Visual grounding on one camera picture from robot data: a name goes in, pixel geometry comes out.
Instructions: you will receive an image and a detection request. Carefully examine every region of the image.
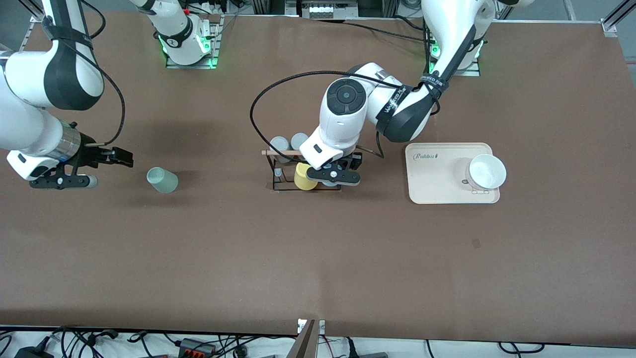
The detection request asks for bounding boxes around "yellow plastic cup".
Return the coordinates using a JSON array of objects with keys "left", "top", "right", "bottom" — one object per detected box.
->
[{"left": 294, "top": 162, "right": 319, "bottom": 191}]

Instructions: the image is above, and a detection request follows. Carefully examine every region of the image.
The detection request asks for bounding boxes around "aluminium table edge rail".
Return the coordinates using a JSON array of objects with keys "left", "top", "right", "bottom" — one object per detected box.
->
[{"left": 20, "top": 0, "right": 51, "bottom": 24}]

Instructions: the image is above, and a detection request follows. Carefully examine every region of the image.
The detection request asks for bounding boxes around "black power adapter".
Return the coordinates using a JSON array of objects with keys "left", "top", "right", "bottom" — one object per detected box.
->
[{"left": 14, "top": 345, "right": 54, "bottom": 358}]

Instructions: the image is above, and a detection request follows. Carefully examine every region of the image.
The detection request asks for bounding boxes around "white mount bracket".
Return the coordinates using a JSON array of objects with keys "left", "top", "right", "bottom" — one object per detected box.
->
[{"left": 297, "top": 318, "right": 326, "bottom": 335}]

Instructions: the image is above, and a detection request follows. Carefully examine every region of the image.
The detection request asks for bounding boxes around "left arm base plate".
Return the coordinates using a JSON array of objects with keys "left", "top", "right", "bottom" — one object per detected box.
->
[{"left": 429, "top": 56, "right": 481, "bottom": 77}]

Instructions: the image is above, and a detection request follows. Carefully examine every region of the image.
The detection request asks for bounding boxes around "beige rabbit print tray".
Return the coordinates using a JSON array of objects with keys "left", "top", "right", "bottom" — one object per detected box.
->
[{"left": 405, "top": 143, "right": 501, "bottom": 205}]

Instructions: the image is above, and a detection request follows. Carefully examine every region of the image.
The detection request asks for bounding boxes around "black cable on table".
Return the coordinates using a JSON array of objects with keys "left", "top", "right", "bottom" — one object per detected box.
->
[{"left": 309, "top": 17, "right": 429, "bottom": 43}]

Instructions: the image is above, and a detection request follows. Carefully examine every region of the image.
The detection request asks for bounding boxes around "white bowl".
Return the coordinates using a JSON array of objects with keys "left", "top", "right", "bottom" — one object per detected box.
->
[{"left": 465, "top": 154, "right": 507, "bottom": 191}]

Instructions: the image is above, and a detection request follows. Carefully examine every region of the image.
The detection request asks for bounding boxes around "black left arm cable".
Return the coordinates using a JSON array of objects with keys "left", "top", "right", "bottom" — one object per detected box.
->
[{"left": 249, "top": 71, "right": 413, "bottom": 161}]

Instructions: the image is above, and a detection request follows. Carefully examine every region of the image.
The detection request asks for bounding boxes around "grey camera mount bar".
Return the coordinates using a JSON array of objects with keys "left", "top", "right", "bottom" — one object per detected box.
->
[{"left": 287, "top": 319, "right": 317, "bottom": 358}]

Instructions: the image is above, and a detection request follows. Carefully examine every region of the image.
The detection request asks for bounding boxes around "black wire cup rack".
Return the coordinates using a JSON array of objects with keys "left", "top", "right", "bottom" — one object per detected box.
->
[{"left": 261, "top": 149, "right": 344, "bottom": 193}]

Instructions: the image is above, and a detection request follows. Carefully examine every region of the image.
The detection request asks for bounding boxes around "aluminium corner bracket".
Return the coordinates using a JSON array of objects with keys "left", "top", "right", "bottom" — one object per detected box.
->
[{"left": 600, "top": 0, "right": 636, "bottom": 39}]

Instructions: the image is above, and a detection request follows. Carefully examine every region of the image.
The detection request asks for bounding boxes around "pale green plastic cup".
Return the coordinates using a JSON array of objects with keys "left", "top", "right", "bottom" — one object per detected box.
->
[{"left": 146, "top": 167, "right": 179, "bottom": 194}]

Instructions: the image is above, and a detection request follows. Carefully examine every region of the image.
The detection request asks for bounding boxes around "white power strip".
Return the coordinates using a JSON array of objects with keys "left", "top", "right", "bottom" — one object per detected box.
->
[{"left": 185, "top": 1, "right": 227, "bottom": 16}]

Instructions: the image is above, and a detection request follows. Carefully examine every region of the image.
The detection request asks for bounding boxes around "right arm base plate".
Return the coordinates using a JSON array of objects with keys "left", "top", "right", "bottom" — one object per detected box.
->
[{"left": 165, "top": 14, "right": 223, "bottom": 70}]

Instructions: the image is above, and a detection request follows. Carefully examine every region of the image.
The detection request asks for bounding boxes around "orange black connector block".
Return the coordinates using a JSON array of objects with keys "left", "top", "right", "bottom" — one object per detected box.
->
[{"left": 178, "top": 338, "right": 218, "bottom": 358}]

